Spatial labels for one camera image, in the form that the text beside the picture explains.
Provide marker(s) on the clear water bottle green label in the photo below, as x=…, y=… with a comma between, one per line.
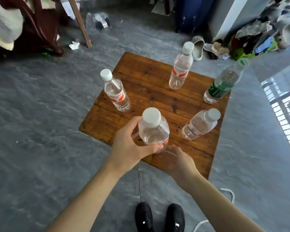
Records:
x=221, y=85

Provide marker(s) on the brown wooden pole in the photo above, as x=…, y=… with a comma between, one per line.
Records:
x=81, y=24

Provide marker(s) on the white paper sheet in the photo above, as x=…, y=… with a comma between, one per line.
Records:
x=70, y=9

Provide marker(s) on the pile of clothes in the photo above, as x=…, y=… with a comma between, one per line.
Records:
x=253, y=36

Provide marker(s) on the clear plastic bag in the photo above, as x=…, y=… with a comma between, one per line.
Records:
x=98, y=20

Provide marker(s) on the person's left hand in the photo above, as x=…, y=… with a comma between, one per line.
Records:
x=123, y=149

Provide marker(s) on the person's black left shoe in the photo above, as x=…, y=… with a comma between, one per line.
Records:
x=144, y=218

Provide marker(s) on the crumpled white tissue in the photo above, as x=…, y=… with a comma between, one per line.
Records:
x=74, y=45

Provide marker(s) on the person's right forearm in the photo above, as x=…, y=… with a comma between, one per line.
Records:
x=217, y=205

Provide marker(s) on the clear water bottle red label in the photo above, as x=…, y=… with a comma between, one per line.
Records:
x=199, y=125
x=116, y=93
x=180, y=70
x=154, y=132

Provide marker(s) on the person's black shoe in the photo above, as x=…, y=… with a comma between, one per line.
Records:
x=175, y=219
x=144, y=218

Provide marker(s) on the person's right hand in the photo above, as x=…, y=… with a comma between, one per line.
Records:
x=180, y=166

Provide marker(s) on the person's left thumb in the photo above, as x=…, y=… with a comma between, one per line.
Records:
x=149, y=149

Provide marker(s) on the dark red wooden chair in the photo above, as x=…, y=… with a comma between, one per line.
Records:
x=38, y=26

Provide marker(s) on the white cloth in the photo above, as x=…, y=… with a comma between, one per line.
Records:
x=6, y=26

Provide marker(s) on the grey slipper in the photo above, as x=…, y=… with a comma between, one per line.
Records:
x=198, y=48

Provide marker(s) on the person's right fingers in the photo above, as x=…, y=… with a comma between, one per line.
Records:
x=172, y=152

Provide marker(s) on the person's black right shoe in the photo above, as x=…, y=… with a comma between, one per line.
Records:
x=175, y=219

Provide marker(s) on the person's left forearm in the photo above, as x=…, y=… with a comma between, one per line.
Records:
x=87, y=200

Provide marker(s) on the grey shoe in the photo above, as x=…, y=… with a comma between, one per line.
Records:
x=286, y=33

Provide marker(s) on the blue suitcase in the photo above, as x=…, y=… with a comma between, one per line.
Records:
x=193, y=14

